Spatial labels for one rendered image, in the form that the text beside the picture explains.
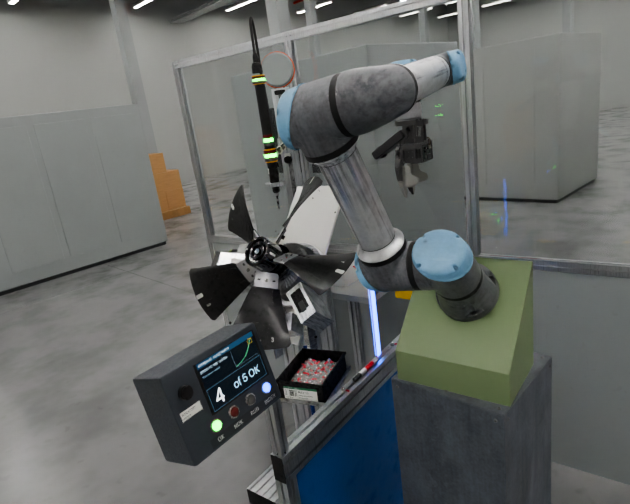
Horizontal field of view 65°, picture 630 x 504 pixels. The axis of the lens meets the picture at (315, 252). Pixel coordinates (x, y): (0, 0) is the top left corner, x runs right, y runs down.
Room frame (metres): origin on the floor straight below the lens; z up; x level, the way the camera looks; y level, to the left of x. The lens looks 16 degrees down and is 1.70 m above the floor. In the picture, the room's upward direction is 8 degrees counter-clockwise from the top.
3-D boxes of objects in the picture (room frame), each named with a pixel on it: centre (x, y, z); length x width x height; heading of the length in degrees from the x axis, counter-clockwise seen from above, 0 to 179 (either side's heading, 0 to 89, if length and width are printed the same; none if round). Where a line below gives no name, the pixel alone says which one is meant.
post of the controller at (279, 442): (1.08, 0.16, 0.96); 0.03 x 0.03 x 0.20; 51
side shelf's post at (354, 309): (2.22, -0.15, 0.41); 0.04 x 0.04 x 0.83; 51
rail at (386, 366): (1.41, -0.11, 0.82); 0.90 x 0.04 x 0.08; 141
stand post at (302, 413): (1.89, 0.14, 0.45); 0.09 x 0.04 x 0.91; 51
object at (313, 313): (1.71, 0.05, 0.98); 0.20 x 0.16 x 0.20; 141
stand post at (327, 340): (2.06, 0.00, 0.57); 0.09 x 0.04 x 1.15; 51
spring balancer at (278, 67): (2.44, 0.06, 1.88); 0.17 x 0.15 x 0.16; 51
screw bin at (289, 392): (1.47, 0.06, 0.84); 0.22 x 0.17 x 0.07; 155
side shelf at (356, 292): (2.22, -0.15, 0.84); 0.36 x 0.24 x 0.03; 51
